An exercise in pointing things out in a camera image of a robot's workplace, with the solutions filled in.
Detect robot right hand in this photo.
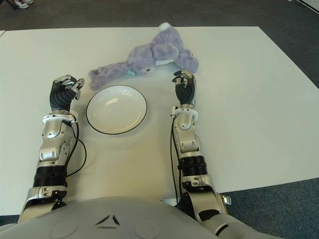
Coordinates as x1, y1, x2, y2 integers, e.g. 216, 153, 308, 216
171, 69, 197, 108

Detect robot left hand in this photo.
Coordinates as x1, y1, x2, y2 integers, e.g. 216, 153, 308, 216
49, 74, 85, 112

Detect purple plush rabbit doll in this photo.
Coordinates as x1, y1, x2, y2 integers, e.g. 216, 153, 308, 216
88, 22, 200, 91

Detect white plate black rim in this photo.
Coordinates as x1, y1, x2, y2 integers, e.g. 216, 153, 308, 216
86, 85, 148, 135

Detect white sneakers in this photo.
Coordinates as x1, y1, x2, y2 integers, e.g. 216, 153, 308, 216
13, 0, 34, 9

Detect grey robot torso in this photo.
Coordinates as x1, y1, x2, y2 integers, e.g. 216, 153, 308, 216
0, 195, 217, 239

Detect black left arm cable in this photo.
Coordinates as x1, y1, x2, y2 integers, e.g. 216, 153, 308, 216
63, 120, 87, 176

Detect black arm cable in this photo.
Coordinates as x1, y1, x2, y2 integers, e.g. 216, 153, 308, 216
170, 124, 182, 207
63, 120, 87, 176

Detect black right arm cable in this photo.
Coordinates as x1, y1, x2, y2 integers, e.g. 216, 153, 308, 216
170, 124, 182, 207

